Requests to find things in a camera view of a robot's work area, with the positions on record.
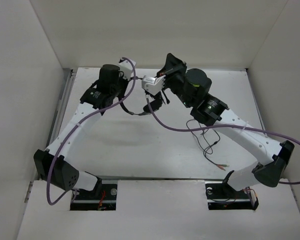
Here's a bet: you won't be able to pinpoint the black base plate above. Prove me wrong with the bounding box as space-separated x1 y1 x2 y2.
70 179 118 211
205 181 259 211

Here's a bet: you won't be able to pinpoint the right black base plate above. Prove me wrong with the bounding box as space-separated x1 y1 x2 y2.
205 181 259 211

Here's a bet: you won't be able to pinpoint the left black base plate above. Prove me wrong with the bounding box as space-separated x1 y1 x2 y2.
70 179 118 211

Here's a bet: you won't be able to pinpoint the front aluminium rail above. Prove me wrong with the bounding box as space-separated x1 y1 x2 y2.
98 175 224 181

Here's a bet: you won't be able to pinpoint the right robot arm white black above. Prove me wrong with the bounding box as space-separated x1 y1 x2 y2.
156 53 295 197

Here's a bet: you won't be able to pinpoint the purple cable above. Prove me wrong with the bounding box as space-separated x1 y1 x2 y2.
145 93 300 186
46 56 138 206

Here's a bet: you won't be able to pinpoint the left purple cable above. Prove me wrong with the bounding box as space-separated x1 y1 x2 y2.
46 56 138 206

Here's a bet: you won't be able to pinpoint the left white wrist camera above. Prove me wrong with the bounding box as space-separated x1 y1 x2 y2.
118 58 137 81

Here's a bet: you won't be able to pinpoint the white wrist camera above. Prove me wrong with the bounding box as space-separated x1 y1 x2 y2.
118 58 137 81
141 75 166 96

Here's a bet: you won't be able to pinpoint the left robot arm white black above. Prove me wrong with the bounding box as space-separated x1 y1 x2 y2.
33 58 137 205

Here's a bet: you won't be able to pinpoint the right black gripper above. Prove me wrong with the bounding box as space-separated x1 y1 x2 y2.
157 51 194 108

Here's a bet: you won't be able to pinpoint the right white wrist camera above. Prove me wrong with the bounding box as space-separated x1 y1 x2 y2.
141 75 166 96

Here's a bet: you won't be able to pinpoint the black headphones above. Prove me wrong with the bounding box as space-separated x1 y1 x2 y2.
119 76 171 116

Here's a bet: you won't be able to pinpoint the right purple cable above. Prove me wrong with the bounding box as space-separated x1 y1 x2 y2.
145 93 300 186

